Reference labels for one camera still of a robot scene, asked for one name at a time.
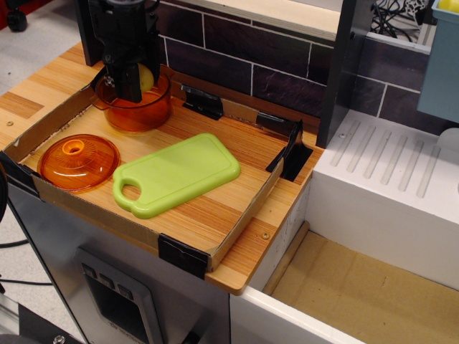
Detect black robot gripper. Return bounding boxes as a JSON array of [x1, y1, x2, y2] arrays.
[[88, 1, 161, 103]]

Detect yellow toy potato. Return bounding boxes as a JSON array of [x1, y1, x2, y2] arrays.
[[138, 64, 155, 93]]

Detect orange transparent plastic pot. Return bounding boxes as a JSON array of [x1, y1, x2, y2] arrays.
[[91, 75, 171, 133]]

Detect orange transparent pot lid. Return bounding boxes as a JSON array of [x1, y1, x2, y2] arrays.
[[37, 134, 120, 193]]

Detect cardboard fence with black tape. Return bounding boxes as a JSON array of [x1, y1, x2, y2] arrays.
[[0, 58, 314, 281]]

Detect green plastic cutting board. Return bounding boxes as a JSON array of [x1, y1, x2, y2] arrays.
[[113, 133, 241, 219]]

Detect black caster wheel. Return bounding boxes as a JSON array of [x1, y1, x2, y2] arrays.
[[5, 0, 29, 32]]

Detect silver toy oven front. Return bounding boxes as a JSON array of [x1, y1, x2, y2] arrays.
[[9, 185, 231, 343]]

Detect white toy sink unit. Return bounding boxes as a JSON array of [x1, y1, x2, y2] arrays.
[[230, 112, 458, 343]]

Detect teal blue bin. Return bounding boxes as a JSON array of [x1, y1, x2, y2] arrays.
[[417, 1, 458, 122]]

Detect yellow object in bin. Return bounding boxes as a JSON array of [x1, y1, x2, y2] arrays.
[[437, 0, 459, 13]]

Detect dark grey shelf frame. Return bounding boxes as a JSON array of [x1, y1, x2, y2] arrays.
[[75, 1, 371, 147]]

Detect black floor cable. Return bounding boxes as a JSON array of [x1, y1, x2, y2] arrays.
[[0, 239, 54, 287]]

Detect black cable bundle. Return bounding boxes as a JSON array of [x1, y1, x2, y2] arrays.
[[370, 0, 437, 43]]

